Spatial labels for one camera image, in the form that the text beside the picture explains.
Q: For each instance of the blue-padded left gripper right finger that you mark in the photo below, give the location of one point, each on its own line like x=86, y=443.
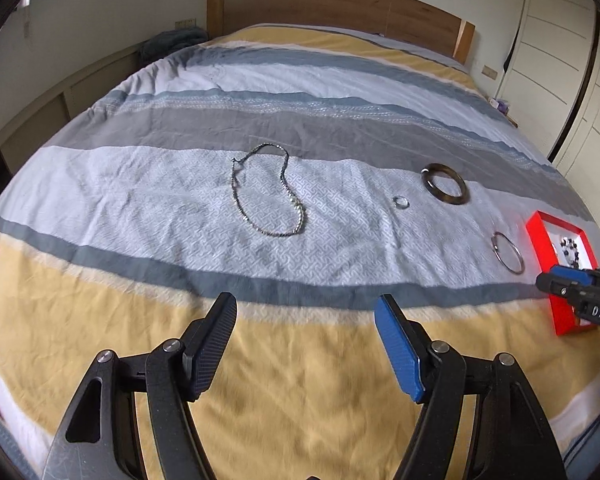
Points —
x=433, y=375

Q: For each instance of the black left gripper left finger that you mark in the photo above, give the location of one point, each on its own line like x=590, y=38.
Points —
x=176, y=373

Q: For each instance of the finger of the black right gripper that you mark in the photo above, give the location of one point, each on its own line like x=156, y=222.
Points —
x=553, y=285

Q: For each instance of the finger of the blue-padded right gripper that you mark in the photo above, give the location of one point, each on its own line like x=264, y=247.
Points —
x=583, y=277

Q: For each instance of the thin brown hoop bangle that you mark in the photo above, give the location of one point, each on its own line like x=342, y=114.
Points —
x=507, y=253

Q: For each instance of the dark brown wooden bangle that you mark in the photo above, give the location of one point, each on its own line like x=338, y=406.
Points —
x=445, y=184

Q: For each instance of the red jewelry box lid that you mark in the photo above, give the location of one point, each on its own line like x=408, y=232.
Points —
x=556, y=241

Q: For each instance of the purple tissue box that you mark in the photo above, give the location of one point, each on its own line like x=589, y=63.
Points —
x=503, y=106

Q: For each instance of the white wardrobe doors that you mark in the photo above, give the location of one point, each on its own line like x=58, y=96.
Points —
x=552, y=84

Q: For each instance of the striped bed duvet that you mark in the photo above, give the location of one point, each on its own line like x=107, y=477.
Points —
x=282, y=165

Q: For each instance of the low wooden side shelf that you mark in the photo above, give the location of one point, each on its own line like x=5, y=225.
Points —
x=49, y=112

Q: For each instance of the dark blue folded blanket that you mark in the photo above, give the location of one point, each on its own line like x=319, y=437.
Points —
x=163, y=48

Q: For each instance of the wooden headboard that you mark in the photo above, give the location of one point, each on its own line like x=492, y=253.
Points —
x=410, y=21

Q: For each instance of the wall socket plate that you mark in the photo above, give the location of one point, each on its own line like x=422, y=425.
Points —
x=489, y=72

